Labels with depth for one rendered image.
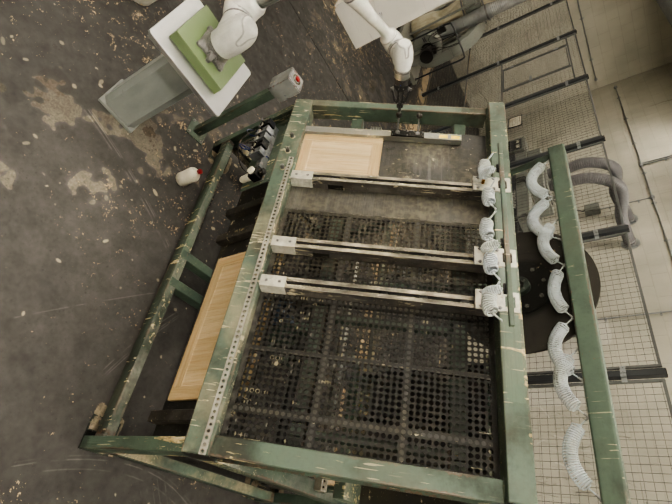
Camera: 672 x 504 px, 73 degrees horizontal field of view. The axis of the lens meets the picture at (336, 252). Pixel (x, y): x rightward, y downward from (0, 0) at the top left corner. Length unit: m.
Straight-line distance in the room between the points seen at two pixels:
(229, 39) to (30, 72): 1.09
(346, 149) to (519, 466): 1.88
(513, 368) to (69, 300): 2.14
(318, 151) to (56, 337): 1.71
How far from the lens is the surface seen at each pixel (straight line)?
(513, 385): 2.00
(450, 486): 1.91
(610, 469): 2.38
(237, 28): 2.54
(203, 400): 2.06
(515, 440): 1.94
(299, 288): 2.16
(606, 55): 11.60
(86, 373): 2.72
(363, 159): 2.76
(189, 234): 2.98
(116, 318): 2.82
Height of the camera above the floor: 2.40
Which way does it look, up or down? 32 degrees down
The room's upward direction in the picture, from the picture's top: 76 degrees clockwise
